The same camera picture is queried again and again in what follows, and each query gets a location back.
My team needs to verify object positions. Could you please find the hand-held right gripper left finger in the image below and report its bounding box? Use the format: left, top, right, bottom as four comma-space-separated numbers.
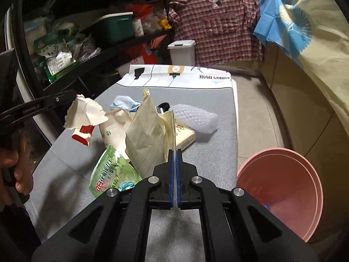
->
31, 150, 175, 262

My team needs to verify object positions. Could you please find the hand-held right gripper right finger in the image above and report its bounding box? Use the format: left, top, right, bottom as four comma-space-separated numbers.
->
177, 149, 318, 262

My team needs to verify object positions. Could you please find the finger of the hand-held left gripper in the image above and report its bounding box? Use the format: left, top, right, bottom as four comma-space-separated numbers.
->
16, 89, 79, 128

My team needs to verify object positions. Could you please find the beige tissue pack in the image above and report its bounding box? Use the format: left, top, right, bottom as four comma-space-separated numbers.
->
174, 119, 196, 151

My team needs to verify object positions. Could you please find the beige lined paper bag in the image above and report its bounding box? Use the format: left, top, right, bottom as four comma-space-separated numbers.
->
125, 89, 175, 179

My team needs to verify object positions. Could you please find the pink plastic basin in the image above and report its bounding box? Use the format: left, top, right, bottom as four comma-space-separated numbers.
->
237, 147, 324, 243

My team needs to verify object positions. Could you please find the person's left hand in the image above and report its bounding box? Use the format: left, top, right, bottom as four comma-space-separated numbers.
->
0, 149, 34, 205

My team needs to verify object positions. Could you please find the crumpled white paper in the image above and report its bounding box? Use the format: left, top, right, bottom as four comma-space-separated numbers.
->
63, 94, 109, 130

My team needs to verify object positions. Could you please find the green and white food bag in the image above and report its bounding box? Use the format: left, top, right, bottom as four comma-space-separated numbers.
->
34, 34, 80, 84

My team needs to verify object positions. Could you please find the black shelf rack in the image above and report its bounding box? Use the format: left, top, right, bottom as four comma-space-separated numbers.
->
11, 0, 175, 99

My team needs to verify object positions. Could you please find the red and white carton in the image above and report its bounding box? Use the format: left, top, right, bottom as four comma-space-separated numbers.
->
71, 125, 95, 147

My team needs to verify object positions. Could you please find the green plastic packet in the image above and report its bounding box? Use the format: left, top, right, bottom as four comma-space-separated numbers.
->
89, 144, 144, 198

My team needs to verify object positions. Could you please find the clear bubble wrap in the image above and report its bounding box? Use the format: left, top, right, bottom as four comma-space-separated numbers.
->
164, 104, 219, 135

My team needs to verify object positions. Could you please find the dark plastic bag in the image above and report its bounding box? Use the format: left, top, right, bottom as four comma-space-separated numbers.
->
73, 36, 101, 61

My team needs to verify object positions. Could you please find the white pouch with green print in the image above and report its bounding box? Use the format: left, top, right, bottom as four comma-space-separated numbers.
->
99, 109, 134, 160

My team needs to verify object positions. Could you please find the blue face mask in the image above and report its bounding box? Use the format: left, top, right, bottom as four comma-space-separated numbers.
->
110, 95, 142, 113

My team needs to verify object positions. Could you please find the green storage box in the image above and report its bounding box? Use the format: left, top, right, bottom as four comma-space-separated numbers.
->
91, 12, 135, 47

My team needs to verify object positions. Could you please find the orange box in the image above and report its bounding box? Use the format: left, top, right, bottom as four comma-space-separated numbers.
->
131, 40, 159, 66

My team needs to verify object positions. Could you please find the white lidded bin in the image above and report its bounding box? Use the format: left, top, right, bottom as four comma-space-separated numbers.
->
167, 40, 196, 66

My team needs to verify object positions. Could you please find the red plaid shirt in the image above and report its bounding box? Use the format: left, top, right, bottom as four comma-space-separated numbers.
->
168, 0, 264, 67

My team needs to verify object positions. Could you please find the blue non-woven cloth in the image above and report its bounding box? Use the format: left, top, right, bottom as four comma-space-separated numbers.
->
253, 0, 290, 47

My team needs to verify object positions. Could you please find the beige curtain with blue fans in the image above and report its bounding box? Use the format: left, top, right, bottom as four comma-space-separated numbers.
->
259, 0, 349, 132

